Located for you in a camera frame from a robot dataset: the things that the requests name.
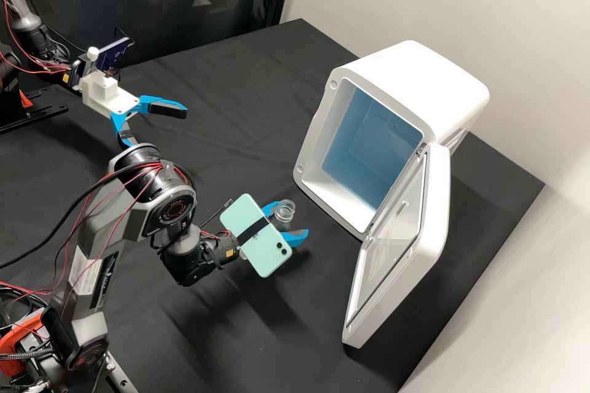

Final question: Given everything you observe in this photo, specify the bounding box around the black cable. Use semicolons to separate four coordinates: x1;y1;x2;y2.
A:
200;199;233;229

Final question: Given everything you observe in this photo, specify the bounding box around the incubator door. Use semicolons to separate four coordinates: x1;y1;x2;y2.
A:
341;141;452;349

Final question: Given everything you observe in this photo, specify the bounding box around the clear flask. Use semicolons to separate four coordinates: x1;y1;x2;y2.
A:
273;199;297;224

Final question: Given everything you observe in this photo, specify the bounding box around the white incubator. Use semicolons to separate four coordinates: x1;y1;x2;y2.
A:
293;40;491;243

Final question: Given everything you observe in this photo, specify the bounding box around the left wrist camera phone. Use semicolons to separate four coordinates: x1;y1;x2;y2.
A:
69;35;136;91

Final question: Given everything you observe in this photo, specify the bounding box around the wrist camera phone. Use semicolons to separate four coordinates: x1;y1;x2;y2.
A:
219;193;294;279
69;35;136;91

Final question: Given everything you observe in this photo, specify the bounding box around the right wrist camera phone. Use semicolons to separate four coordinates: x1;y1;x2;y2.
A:
219;193;294;279

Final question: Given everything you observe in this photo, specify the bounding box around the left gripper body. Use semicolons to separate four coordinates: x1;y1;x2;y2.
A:
78;72;140;117

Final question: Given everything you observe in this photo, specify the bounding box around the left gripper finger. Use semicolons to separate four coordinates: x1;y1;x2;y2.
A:
110;112;141;150
137;94;189;121

